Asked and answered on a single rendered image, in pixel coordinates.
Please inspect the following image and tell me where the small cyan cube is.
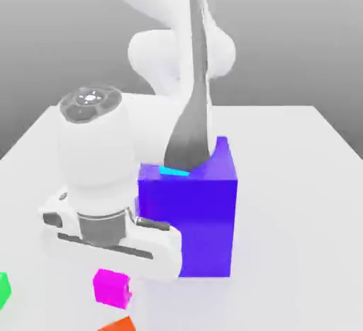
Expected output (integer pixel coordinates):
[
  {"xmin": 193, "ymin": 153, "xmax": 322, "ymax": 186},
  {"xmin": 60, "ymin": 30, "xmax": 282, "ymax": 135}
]
[{"xmin": 159, "ymin": 166, "xmax": 190, "ymax": 178}]

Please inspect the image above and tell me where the small magenta cube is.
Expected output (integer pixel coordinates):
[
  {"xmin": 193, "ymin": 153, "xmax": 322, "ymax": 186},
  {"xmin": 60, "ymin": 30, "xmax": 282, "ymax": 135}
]
[{"xmin": 92, "ymin": 269, "xmax": 133, "ymax": 310}]

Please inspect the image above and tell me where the small green cube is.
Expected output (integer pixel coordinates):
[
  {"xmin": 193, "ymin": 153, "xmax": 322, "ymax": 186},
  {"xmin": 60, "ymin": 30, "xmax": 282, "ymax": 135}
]
[{"xmin": 0, "ymin": 272, "xmax": 12, "ymax": 310}]

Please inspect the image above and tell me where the small orange cube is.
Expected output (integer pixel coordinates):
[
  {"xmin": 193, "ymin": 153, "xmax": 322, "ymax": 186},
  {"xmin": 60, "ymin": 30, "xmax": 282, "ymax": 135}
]
[{"xmin": 97, "ymin": 315, "xmax": 137, "ymax": 331}]

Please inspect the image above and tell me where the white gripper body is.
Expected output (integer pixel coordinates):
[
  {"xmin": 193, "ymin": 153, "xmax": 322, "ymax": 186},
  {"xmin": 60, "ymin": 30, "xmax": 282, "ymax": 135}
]
[{"xmin": 41, "ymin": 228, "xmax": 183, "ymax": 283}]

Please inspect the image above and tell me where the large blue box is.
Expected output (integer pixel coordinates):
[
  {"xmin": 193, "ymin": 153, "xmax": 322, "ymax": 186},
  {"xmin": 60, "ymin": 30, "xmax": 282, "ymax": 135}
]
[{"xmin": 137, "ymin": 135, "xmax": 238, "ymax": 279}]

